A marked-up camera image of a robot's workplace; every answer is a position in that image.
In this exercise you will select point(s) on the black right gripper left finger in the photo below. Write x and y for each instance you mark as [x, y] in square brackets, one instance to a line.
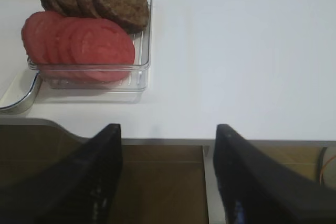
[78, 189]

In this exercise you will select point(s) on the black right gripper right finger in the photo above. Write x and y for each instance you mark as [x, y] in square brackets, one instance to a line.
[256, 189]

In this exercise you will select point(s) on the silver metal tray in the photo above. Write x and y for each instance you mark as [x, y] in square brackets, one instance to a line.
[20, 93]

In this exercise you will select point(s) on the red tomato slice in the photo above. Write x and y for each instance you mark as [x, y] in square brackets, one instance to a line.
[50, 45]
[102, 42]
[34, 33]
[63, 31]

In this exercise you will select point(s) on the front red tomato slice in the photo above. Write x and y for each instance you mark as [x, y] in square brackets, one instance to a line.
[102, 42]

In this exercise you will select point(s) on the clear patty tomato container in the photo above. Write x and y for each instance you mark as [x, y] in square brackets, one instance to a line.
[73, 77]

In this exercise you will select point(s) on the rear red tomato slice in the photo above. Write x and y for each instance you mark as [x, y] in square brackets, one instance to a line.
[34, 33]

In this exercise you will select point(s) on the front brown beef patty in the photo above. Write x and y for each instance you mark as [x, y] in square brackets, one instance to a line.
[131, 15]

